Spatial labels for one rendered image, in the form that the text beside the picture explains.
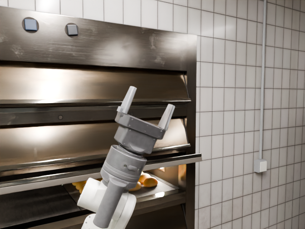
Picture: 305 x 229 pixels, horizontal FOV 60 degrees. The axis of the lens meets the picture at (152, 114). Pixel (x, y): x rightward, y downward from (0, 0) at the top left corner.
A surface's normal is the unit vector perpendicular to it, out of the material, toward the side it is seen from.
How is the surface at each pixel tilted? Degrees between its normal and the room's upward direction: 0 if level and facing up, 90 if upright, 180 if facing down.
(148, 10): 90
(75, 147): 70
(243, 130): 90
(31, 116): 90
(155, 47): 90
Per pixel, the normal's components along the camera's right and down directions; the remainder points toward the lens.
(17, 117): 0.51, 0.06
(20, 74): 0.48, -0.29
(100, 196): 0.07, 0.04
